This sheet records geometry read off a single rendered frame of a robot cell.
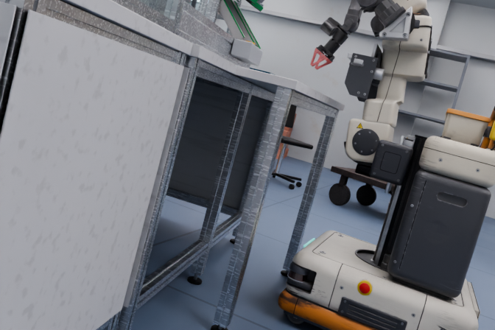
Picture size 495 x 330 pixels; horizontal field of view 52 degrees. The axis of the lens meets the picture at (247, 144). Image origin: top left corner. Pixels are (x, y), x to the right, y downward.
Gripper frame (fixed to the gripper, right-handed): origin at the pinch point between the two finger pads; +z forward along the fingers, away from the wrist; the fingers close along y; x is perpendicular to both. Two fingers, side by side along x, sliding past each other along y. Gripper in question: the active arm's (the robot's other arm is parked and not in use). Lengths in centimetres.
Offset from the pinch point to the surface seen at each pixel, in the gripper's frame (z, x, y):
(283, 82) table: 39, 24, 43
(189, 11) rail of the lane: 29, 0, 72
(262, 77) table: 39, 17, 42
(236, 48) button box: 30.9, 1.8, 23.9
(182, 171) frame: 96, -34, -69
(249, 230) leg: 86, 28, 41
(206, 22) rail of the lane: 29, 0, 57
